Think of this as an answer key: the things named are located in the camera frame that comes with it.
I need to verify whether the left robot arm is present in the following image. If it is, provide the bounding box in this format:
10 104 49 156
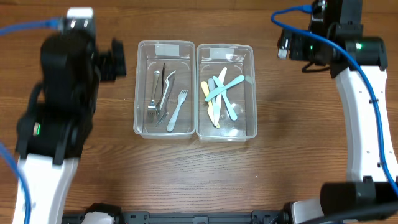
13 30 126 223

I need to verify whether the clear right plastic container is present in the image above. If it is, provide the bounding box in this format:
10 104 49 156
195 44 257 142

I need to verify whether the blue cable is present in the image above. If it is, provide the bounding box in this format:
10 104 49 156
270 4 398 197
0 17 63 224

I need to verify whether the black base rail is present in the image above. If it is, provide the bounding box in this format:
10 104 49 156
62 202 398 224

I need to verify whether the white plastic knife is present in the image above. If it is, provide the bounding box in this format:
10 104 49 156
215 67 227 124

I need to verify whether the small metal fork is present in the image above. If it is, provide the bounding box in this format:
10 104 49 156
155 71 176 126

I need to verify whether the yellow plastic knife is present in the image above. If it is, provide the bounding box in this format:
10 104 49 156
200 81 220 128

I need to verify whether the clear plastic container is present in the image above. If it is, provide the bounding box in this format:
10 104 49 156
133 40 197 139
195 44 257 142

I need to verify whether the right blue cable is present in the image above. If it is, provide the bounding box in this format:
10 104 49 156
270 4 398 197

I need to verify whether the pale grey-blue plastic knife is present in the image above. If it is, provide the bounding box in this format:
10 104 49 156
207 78 218 124

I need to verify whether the black handled metal fork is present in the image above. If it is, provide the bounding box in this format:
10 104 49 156
156 62 166 116

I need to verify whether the left blue cable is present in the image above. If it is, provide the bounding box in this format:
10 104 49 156
0 17 63 224

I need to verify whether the large metal fork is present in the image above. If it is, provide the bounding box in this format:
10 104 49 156
147 70 160 123

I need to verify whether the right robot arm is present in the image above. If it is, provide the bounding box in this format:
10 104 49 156
279 22 397 223

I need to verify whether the white rounded plastic fork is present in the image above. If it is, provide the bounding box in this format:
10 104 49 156
167 89 188 132

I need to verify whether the light blue plastic knife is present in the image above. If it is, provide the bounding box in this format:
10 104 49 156
213 76 238 121

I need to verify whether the clear left plastic container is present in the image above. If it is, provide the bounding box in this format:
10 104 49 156
133 40 197 139

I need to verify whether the mint green plastic knife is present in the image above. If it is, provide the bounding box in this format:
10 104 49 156
205 75 245 102

